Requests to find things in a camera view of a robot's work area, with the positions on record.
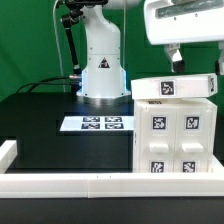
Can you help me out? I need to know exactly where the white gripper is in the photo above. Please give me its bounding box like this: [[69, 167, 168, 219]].
[[144, 0, 224, 75]]

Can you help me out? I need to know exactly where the white cabinet top block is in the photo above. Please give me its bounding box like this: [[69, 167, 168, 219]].
[[131, 73, 218, 100]]

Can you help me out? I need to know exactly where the white cabinet body box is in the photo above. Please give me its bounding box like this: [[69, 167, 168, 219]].
[[133, 98, 217, 173]]

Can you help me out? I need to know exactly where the white cabinet door panel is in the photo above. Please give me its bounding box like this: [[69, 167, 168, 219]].
[[139, 108, 176, 173], [174, 106, 212, 173]]

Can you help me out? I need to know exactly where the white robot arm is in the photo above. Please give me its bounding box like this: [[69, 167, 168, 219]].
[[77, 0, 224, 105]]

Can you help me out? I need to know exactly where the white marker tag sheet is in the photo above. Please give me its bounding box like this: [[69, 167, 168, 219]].
[[60, 116, 134, 132]]

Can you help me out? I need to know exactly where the grey thin cable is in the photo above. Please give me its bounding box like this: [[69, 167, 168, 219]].
[[52, 0, 67, 94]]

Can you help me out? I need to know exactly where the black cable bundle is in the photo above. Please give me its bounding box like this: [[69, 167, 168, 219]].
[[15, 75, 83, 94]]

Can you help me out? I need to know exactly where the white U-shaped frame fence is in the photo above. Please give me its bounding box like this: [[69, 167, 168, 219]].
[[0, 140, 224, 198]]

